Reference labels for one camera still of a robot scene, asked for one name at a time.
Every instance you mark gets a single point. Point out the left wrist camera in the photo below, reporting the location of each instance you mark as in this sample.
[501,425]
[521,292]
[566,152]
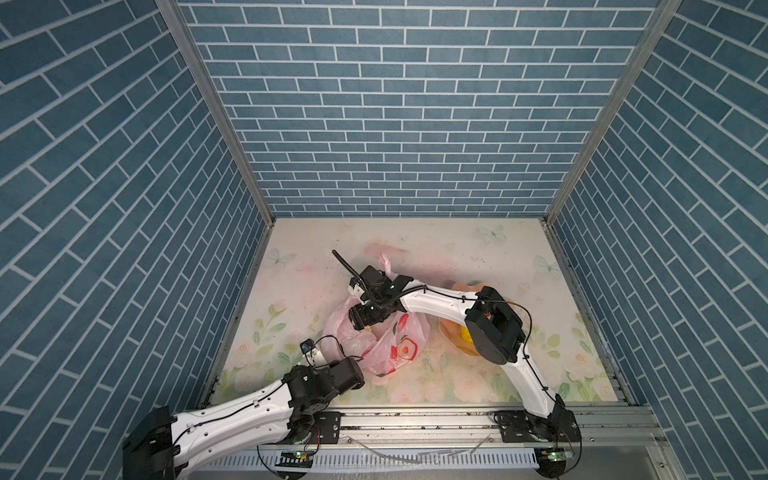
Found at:
[312,354]

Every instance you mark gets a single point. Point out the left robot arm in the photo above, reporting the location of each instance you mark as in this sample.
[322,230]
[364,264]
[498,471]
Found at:
[165,445]

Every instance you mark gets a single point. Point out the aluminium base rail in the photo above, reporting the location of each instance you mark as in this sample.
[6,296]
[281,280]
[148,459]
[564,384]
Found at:
[458,427]

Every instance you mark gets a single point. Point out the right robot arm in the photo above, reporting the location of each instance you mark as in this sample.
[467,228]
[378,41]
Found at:
[495,329]

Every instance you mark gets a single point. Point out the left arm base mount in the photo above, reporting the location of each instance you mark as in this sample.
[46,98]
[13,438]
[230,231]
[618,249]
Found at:
[324,428]

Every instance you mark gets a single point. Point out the peach scalloped bowl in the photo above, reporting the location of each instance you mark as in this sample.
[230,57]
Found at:
[451,330]

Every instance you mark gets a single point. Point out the pink plastic bag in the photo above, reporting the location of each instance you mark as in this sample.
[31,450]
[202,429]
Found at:
[381,349]

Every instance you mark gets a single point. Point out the yellow fake fruit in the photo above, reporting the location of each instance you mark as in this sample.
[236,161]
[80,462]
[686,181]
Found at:
[465,335]

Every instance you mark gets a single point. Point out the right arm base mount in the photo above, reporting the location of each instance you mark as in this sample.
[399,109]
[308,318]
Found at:
[515,427]

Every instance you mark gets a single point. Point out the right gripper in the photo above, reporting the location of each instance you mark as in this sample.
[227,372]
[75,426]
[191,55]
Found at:
[358,320]

